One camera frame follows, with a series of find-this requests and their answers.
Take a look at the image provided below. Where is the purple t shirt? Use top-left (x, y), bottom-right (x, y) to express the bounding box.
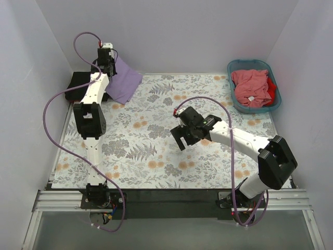
top-left (105, 57), bottom-right (143, 105)

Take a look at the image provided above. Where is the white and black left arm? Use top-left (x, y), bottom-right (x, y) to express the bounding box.
top-left (73, 43), bottom-right (116, 208)

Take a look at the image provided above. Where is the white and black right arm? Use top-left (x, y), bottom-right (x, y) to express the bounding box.
top-left (171, 107), bottom-right (298, 208)

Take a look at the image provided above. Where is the folded black t shirt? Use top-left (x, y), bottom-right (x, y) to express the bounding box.
top-left (65, 72), bottom-right (110, 104)

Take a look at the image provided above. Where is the floral patterned table mat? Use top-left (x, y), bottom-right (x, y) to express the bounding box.
top-left (49, 74), bottom-right (291, 190)

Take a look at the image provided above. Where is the pink crumpled t shirt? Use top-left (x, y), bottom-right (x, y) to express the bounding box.
top-left (231, 69), bottom-right (271, 108)

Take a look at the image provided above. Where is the teal plastic laundry basket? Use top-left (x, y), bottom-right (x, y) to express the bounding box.
top-left (227, 59), bottom-right (281, 114)

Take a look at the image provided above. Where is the red crumpled t shirt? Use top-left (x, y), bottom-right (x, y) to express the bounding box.
top-left (264, 77), bottom-right (277, 106)

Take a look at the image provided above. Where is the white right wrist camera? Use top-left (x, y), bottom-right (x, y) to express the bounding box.
top-left (173, 108), bottom-right (184, 118)

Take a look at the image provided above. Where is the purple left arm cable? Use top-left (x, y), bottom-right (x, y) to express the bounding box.
top-left (43, 31), bottom-right (126, 232)

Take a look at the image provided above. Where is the black robot base mount plate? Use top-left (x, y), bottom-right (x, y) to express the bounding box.
top-left (80, 189), bottom-right (267, 221)

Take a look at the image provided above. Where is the aluminium front rail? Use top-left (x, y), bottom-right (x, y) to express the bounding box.
top-left (33, 189), bottom-right (312, 211)

